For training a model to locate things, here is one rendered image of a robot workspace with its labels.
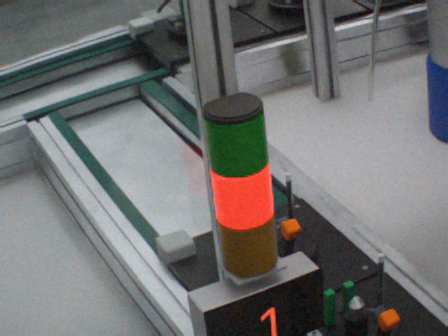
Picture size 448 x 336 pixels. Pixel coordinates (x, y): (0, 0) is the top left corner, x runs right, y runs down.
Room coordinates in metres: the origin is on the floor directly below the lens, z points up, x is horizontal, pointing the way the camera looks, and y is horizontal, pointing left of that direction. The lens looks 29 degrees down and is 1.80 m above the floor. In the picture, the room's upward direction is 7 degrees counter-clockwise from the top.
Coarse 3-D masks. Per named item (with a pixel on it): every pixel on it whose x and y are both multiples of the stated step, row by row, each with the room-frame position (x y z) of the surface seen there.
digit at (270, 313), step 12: (288, 288) 0.77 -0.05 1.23; (264, 300) 0.76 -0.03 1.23; (276, 300) 0.76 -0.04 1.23; (288, 300) 0.77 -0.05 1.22; (252, 312) 0.76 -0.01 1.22; (264, 312) 0.76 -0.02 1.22; (276, 312) 0.76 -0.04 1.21; (288, 312) 0.77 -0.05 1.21; (252, 324) 0.75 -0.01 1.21; (264, 324) 0.76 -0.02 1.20; (276, 324) 0.76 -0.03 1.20; (288, 324) 0.77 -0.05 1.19
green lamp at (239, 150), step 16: (208, 128) 0.77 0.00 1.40; (224, 128) 0.76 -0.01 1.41; (240, 128) 0.76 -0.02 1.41; (256, 128) 0.77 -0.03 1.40; (208, 144) 0.78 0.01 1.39; (224, 144) 0.76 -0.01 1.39; (240, 144) 0.76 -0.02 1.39; (256, 144) 0.77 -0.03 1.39; (224, 160) 0.76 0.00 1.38; (240, 160) 0.76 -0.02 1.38; (256, 160) 0.76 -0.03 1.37; (224, 176) 0.76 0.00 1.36; (240, 176) 0.76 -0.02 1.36
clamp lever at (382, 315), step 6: (372, 312) 0.93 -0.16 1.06; (378, 312) 0.92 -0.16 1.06; (384, 312) 0.91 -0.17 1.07; (390, 312) 0.91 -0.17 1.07; (378, 318) 0.92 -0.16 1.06; (384, 318) 0.90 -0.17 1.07; (390, 318) 0.90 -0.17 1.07; (396, 318) 0.90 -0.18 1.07; (384, 324) 0.90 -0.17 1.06; (390, 324) 0.90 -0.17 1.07; (396, 324) 0.90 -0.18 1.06; (378, 330) 0.92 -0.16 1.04; (384, 330) 0.90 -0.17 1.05; (390, 330) 0.91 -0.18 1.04
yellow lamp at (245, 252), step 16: (272, 224) 0.77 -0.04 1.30; (224, 240) 0.77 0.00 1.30; (240, 240) 0.76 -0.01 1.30; (256, 240) 0.76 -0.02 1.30; (272, 240) 0.77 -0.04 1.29; (224, 256) 0.77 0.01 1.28; (240, 256) 0.76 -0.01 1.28; (256, 256) 0.76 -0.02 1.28; (272, 256) 0.77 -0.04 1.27; (240, 272) 0.76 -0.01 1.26; (256, 272) 0.76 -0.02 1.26
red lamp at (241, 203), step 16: (256, 176) 0.76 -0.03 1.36; (224, 192) 0.77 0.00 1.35; (240, 192) 0.76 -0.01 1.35; (256, 192) 0.76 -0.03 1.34; (224, 208) 0.77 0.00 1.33; (240, 208) 0.76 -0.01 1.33; (256, 208) 0.76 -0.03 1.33; (272, 208) 0.78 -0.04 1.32; (224, 224) 0.77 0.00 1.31; (240, 224) 0.76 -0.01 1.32; (256, 224) 0.76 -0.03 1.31
